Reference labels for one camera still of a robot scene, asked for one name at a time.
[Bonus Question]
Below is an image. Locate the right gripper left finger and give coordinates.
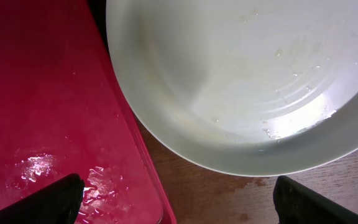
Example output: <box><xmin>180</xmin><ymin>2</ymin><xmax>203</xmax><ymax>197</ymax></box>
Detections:
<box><xmin>0</xmin><ymin>173</ymin><xmax>85</xmax><ymax>224</ymax></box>

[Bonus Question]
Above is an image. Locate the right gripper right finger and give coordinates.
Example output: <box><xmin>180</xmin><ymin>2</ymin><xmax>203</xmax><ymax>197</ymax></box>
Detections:
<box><xmin>273</xmin><ymin>175</ymin><xmax>358</xmax><ymax>224</ymax></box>

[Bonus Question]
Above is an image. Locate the white plate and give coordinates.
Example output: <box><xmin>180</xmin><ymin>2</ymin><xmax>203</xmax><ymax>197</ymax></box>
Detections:
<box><xmin>106</xmin><ymin>0</ymin><xmax>358</xmax><ymax>177</ymax></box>

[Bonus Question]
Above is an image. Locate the red plastic tray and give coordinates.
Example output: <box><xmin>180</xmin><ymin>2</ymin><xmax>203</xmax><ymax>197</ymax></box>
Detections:
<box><xmin>0</xmin><ymin>0</ymin><xmax>176</xmax><ymax>223</ymax></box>

